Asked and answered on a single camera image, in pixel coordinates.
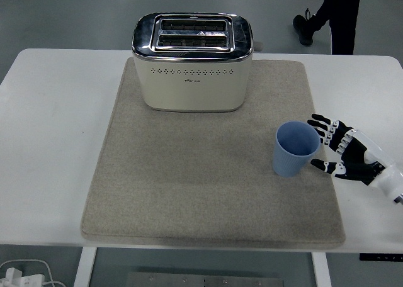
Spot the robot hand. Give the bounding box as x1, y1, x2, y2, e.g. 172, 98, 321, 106
307, 113, 403, 202

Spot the beige fabric mat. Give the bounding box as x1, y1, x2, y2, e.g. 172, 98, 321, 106
80, 59, 346, 249

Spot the light blue ribbed cup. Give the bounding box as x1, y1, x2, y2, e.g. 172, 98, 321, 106
271, 120, 321, 178

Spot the black table control panel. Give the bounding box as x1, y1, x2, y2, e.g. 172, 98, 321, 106
359, 253, 403, 262

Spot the white power adapter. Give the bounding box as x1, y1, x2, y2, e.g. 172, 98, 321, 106
0, 267, 47, 287

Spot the white table leg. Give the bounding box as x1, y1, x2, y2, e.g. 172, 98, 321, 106
310, 252, 331, 287
72, 246, 98, 287

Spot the grey metal plate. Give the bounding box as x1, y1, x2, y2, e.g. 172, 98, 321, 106
125, 271, 285, 287

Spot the cream and chrome toaster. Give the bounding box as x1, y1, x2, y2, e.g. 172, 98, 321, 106
131, 12, 264, 113

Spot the person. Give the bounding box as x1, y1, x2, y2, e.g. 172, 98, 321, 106
292, 0, 365, 55

